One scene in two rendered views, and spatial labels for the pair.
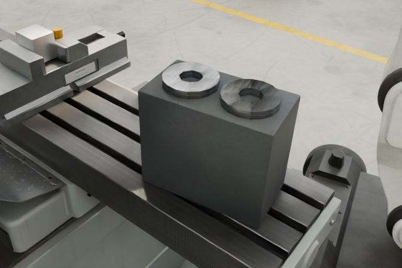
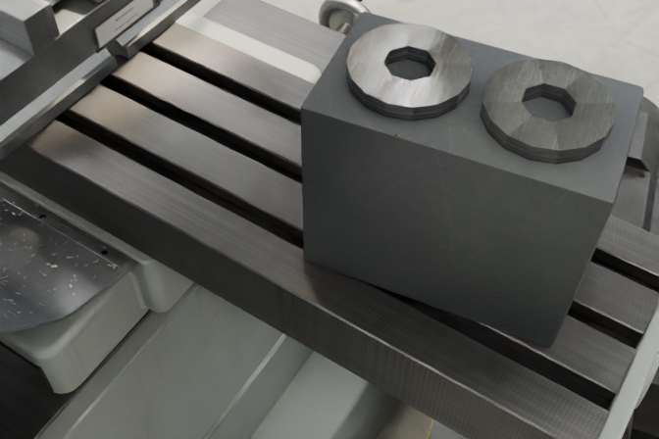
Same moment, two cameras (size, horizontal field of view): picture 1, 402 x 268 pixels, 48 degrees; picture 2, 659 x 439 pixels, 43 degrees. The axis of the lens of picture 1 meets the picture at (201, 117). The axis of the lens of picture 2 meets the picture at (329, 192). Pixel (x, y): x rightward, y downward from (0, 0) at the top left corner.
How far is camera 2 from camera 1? 20 cm
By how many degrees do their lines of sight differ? 15
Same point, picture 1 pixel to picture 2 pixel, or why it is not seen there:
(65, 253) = (145, 372)
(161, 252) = not seen: hidden behind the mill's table
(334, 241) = not seen: hidden behind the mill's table
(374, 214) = not seen: outside the picture
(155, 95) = (340, 117)
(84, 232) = (175, 328)
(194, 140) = (429, 202)
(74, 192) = (155, 274)
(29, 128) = (44, 158)
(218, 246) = (481, 395)
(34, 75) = (36, 43)
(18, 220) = (58, 343)
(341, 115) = not seen: outside the picture
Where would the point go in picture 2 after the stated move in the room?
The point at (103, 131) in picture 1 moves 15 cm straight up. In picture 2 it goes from (199, 150) to (178, 27)
